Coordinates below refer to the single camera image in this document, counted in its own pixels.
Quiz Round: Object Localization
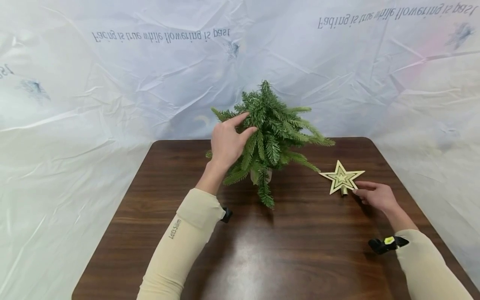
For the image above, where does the person's left hand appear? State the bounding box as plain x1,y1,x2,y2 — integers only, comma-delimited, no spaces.
208,112,258,170

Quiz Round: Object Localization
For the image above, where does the person's right hand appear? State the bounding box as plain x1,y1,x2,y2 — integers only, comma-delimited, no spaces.
352,180,400,216

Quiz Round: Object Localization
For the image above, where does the gold star tree topper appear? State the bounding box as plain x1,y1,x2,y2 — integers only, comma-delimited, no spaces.
319,160,366,196

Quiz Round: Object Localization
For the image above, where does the small green artificial fir tree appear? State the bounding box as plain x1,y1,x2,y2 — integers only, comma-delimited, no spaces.
205,80,336,210

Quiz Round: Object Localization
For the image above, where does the person's left forearm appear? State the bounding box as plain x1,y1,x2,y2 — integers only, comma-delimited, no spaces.
136,160,226,300

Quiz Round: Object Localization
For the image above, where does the person's right forearm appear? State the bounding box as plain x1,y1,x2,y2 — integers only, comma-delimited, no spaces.
385,203,475,300

